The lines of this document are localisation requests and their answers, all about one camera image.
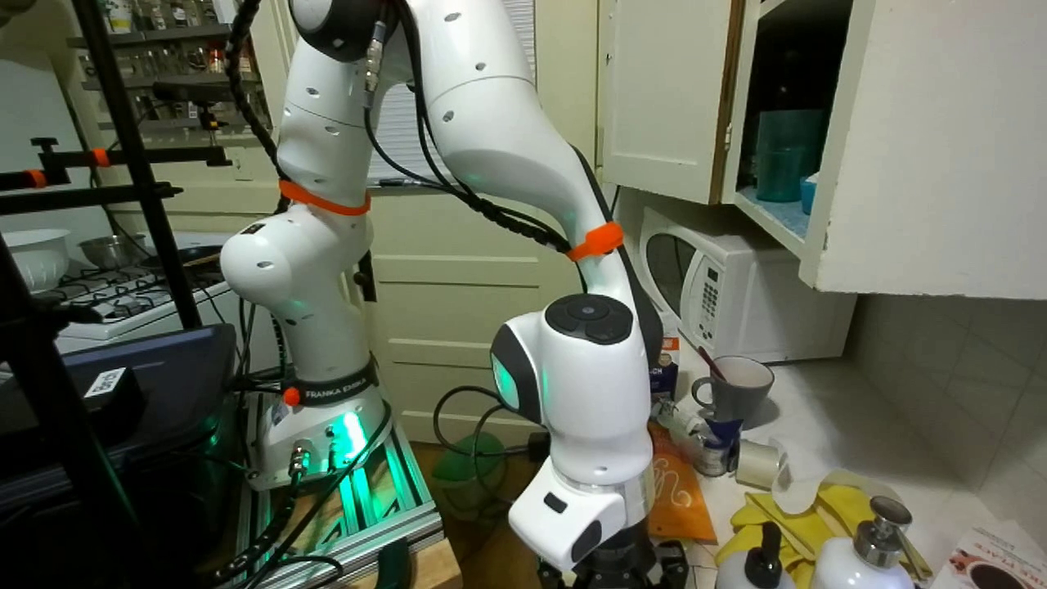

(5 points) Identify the green bucket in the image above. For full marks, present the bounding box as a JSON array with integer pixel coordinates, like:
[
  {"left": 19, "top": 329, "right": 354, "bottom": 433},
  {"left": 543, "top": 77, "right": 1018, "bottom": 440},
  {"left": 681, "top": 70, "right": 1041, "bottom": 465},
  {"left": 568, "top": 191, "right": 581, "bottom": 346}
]
[{"left": 432, "top": 433, "right": 506, "bottom": 519}]

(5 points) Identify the open white cabinet door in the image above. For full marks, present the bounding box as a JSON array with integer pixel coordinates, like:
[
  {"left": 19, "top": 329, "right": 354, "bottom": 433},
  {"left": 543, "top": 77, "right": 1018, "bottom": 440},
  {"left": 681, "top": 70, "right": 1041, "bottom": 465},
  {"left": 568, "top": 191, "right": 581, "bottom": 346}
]
[{"left": 801, "top": 0, "right": 1047, "bottom": 302}]

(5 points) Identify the closed white cabinet door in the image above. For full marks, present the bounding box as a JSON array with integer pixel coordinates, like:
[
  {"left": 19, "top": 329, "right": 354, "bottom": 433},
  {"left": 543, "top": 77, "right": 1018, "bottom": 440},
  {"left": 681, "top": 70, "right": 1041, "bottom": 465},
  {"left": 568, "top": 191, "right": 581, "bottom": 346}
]
[{"left": 599, "top": 0, "right": 734, "bottom": 204}]

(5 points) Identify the white red printed package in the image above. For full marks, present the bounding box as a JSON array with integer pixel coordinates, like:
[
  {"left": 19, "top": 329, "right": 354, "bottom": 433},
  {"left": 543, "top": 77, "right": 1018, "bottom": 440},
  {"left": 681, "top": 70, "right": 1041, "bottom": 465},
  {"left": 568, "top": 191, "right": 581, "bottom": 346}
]
[{"left": 928, "top": 529, "right": 1047, "bottom": 589}]

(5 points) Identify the orange snack bag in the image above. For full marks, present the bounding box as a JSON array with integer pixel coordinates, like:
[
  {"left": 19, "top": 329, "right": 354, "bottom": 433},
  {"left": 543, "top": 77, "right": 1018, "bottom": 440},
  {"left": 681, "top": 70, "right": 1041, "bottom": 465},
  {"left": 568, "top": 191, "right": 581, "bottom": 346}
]
[{"left": 646, "top": 425, "right": 715, "bottom": 543}]

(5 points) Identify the teal container in cabinet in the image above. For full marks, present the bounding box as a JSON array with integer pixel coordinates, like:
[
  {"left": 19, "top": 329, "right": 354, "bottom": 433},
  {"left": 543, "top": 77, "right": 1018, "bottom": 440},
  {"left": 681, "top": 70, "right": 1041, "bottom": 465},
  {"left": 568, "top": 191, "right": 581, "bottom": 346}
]
[{"left": 752, "top": 108, "right": 821, "bottom": 204}]

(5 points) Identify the yellow cloth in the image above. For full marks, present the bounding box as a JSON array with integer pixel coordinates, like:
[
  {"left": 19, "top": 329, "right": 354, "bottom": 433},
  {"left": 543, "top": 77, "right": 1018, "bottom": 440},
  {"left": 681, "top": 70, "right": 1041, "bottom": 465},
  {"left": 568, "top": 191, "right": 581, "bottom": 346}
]
[{"left": 712, "top": 485, "right": 874, "bottom": 589}]

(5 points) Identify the grey ceramic mug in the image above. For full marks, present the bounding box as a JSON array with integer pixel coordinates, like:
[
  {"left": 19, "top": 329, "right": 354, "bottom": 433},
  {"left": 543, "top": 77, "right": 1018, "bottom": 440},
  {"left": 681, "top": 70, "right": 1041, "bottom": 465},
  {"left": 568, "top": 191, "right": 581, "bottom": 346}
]
[{"left": 691, "top": 356, "right": 775, "bottom": 425}]

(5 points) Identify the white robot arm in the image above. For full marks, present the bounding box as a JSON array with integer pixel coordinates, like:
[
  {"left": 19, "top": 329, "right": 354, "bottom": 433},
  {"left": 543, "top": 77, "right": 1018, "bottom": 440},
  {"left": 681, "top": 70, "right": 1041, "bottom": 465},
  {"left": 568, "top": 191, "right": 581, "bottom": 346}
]
[{"left": 220, "top": 0, "right": 678, "bottom": 589}]

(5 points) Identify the white microwave oven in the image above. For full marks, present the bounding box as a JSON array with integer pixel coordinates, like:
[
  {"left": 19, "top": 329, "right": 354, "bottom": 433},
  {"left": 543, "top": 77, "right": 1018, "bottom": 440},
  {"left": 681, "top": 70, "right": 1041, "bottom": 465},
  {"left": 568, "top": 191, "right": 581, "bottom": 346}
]
[{"left": 637, "top": 205, "right": 855, "bottom": 362}]

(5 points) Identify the small blue white container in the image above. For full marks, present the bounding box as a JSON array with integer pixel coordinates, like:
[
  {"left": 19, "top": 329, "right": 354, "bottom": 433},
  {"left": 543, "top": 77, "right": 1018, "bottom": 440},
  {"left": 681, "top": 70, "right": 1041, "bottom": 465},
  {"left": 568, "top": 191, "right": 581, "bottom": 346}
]
[{"left": 695, "top": 420, "right": 741, "bottom": 477}]

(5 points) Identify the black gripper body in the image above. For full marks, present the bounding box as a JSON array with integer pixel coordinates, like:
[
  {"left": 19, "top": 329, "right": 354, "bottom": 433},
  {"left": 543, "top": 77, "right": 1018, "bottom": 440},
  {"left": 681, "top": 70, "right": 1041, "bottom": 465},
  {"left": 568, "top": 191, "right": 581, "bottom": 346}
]
[{"left": 537, "top": 526, "right": 691, "bottom": 589}]

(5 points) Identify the white blue carton box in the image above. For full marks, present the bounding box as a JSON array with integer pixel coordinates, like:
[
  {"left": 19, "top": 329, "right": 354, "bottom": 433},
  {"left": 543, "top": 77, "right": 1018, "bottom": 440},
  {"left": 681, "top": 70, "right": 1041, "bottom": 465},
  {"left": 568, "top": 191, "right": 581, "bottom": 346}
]
[{"left": 652, "top": 337, "right": 681, "bottom": 398}]

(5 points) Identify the black pump bottle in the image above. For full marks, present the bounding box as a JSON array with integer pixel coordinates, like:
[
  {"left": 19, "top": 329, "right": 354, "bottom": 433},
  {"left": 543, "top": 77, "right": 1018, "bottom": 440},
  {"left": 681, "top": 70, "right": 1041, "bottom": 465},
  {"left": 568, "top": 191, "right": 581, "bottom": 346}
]
[{"left": 712, "top": 524, "right": 794, "bottom": 589}]

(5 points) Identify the white soap dispenser bottle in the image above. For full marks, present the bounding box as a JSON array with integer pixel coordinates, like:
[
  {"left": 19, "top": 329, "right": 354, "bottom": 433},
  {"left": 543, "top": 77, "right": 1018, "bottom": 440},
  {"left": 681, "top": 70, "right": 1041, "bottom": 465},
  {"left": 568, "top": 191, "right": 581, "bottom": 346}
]
[{"left": 810, "top": 493, "right": 916, "bottom": 589}]

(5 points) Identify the white roll of tape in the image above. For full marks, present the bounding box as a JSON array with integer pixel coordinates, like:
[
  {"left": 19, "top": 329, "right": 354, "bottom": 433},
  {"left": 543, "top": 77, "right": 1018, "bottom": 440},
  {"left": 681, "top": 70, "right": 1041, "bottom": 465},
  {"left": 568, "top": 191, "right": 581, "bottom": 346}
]
[{"left": 736, "top": 443, "right": 789, "bottom": 491}]

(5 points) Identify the black metal stand frame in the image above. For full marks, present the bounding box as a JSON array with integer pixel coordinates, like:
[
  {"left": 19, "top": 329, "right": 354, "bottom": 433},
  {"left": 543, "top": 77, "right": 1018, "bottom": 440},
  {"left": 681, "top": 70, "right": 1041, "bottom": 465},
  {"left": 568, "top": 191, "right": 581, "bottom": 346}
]
[{"left": 0, "top": 0, "right": 205, "bottom": 589}]

